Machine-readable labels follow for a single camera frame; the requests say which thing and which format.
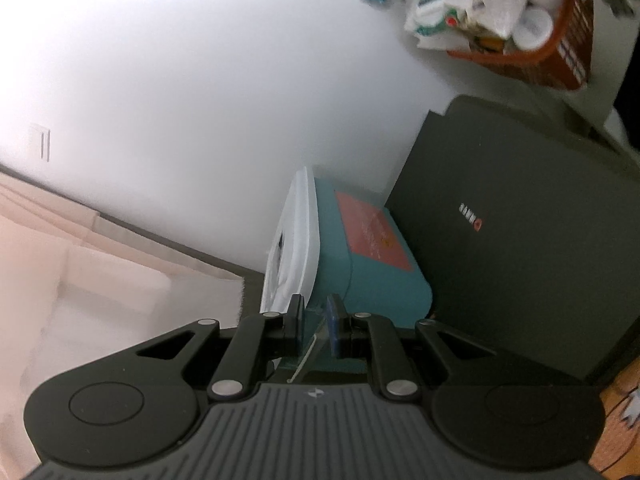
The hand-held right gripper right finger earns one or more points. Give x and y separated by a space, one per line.
334 327

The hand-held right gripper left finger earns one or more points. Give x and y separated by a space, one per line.
297 327

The teal plastic storage bin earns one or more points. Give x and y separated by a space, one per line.
380 282

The white bin lid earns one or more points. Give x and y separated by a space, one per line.
297 240

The wet wipes pack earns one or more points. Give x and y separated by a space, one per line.
432 5

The orange plastic basket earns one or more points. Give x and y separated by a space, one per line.
560 60

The white wall switch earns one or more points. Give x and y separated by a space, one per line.
41 142

